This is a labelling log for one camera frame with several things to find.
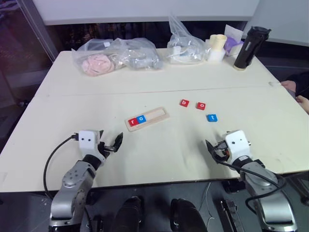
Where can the purple and white pouch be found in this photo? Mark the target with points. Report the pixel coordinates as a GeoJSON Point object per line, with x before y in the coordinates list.
{"type": "Point", "coordinates": [233, 42]}

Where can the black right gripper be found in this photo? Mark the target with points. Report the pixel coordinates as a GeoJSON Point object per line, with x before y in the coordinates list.
{"type": "Point", "coordinates": [222, 151]}

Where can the cream ribbed cup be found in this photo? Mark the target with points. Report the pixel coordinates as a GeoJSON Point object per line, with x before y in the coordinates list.
{"type": "Point", "coordinates": [218, 41]}

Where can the person's right hand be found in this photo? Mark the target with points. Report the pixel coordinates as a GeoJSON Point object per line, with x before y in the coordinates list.
{"type": "Point", "coordinates": [289, 86]}

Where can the blue letter tile t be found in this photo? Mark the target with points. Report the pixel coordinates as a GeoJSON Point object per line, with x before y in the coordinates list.
{"type": "Point", "coordinates": [212, 118]}

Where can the grey metal frame post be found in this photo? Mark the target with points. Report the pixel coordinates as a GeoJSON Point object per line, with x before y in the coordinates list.
{"type": "Point", "coordinates": [38, 29]}

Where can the large clear plastic bag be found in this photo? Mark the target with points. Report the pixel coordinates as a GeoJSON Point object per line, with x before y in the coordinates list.
{"type": "Point", "coordinates": [96, 48]}

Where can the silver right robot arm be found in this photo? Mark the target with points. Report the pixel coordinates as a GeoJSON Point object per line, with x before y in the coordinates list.
{"type": "Point", "coordinates": [272, 200]}

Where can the wooden letter tray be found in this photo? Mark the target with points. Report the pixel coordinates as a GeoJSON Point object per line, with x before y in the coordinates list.
{"type": "Point", "coordinates": [157, 115]}

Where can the red letter tile r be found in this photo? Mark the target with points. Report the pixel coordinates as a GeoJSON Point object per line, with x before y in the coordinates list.
{"type": "Point", "coordinates": [133, 122]}

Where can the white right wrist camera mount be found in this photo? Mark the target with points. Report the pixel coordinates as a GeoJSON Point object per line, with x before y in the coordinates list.
{"type": "Point", "coordinates": [237, 146]}

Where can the red letter tile o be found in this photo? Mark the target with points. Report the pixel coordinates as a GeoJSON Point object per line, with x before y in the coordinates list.
{"type": "Point", "coordinates": [201, 106]}

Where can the pink plush item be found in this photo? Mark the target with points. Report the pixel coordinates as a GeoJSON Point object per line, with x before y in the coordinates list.
{"type": "Point", "coordinates": [97, 64]}

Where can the person's left hand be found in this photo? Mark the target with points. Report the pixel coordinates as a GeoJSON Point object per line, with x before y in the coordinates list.
{"type": "Point", "coordinates": [304, 102]}

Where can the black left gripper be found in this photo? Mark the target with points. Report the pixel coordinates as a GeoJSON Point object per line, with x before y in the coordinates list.
{"type": "Point", "coordinates": [103, 148]}

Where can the clear bag with white items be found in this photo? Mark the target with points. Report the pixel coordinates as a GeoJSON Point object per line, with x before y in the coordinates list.
{"type": "Point", "coordinates": [188, 48]}

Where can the white board panel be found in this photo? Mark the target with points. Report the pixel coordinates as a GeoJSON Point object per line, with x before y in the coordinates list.
{"type": "Point", "coordinates": [144, 10]}

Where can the blue letter 'a' tile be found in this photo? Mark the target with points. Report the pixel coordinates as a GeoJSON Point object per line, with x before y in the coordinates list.
{"type": "Point", "coordinates": [141, 119]}

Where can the grey bagged object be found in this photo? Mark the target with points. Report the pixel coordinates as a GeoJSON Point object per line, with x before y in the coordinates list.
{"type": "Point", "coordinates": [144, 60]}

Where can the black drink bottle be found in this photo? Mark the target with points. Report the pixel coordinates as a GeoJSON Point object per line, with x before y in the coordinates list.
{"type": "Point", "coordinates": [249, 49]}

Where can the black metal bar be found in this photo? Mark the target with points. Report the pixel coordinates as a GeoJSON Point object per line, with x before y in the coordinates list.
{"type": "Point", "coordinates": [230, 215]}

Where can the red letter tile b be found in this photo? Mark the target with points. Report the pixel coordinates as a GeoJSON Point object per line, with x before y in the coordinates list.
{"type": "Point", "coordinates": [184, 103]}

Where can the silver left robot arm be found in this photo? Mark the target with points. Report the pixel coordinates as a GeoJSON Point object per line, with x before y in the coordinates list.
{"type": "Point", "coordinates": [72, 178]}

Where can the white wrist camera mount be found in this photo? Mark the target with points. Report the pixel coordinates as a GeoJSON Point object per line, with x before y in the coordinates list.
{"type": "Point", "coordinates": [87, 145]}
{"type": "Point", "coordinates": [237, 146]}

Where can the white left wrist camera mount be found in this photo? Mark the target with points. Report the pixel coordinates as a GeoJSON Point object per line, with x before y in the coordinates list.
{"type": "Point", "coordinates": [87, 145]}

